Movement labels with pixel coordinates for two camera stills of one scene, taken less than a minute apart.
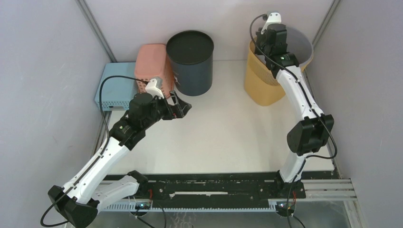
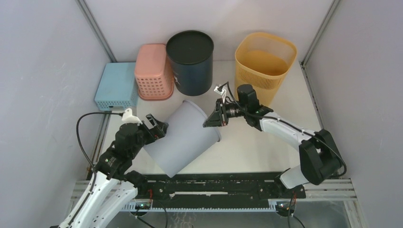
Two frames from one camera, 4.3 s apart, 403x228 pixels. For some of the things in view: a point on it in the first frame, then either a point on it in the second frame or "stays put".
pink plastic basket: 151,60 stays put
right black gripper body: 261,40 to 229,110
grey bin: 299,44 to 186,139
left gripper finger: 183,107 to 151,123
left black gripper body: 168,112 to 149,136
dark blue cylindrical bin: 191,54 stays put
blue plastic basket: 116,92 stays put
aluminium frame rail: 328,190 stays put
